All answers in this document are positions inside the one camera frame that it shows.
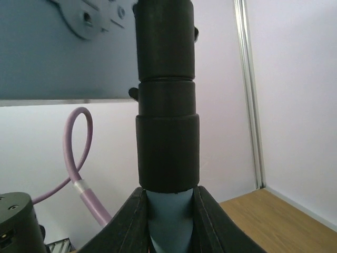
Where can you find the light blue music stand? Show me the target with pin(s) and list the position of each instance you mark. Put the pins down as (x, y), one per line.
(85, 50)

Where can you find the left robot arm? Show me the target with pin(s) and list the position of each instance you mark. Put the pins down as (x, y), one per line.
(20, 231)

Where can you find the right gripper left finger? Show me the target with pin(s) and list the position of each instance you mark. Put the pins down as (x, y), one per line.
(127, 231)

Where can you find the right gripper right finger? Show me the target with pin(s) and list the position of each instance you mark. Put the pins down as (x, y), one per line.
(214, 231)

